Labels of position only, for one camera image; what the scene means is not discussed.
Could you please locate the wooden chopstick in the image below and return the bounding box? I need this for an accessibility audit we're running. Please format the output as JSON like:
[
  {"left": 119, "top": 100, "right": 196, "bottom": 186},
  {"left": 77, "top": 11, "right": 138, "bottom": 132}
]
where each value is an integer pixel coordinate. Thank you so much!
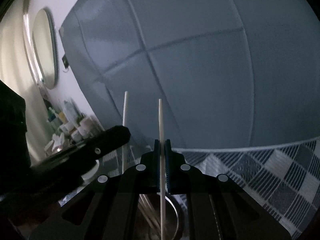
[
  {"left": 121, "top": 90, "right": 129, "bottom": 174},
  {"left": 138, "top": 194, "right": 161, "bottom": 235},
  {"left": 158, "top": 99, "right": 165, "bottom": 239}
]

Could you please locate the oval wall mirror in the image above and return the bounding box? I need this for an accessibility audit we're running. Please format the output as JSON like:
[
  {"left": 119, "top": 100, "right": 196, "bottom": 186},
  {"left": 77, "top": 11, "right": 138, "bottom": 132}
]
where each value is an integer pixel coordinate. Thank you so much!
[{"left": 23, "top": 8, "right": 58, "bottom": 90}]

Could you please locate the white ceramic mug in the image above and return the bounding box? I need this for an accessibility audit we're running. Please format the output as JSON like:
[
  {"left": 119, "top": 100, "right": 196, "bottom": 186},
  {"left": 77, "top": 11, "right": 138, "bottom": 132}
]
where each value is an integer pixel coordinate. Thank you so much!
[{"left": 81, "top": 160, "right": 100, "bottom": 184}]

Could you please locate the dark metal utensil cup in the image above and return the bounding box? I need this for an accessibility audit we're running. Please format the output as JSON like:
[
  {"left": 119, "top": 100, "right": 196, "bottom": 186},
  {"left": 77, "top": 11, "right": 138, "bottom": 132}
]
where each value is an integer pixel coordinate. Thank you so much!
[{"left": 138, "top": 193, "right": 185, "bottom": 239}]

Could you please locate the grey blue sofa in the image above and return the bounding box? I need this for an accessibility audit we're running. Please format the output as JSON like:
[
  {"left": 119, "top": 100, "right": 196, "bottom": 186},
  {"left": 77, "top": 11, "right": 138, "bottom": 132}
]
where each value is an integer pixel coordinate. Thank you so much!
[{"left": 60, "top": 0, "right": 319, "bottom": 149}]

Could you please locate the bottles and jars cluster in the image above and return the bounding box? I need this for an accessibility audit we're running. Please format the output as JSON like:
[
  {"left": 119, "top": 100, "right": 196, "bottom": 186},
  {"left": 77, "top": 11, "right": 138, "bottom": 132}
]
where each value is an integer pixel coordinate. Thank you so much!
[{"left": 44, "top": 101, "right": 102, "bottom": 156}]

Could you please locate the blue white patterned tablecloth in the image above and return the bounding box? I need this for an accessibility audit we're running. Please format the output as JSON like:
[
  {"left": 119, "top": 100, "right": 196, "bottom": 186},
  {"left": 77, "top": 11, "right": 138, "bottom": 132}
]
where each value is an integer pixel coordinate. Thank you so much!
[{"left": 60, "top": 139, "right": 320, "bottom": 240}]

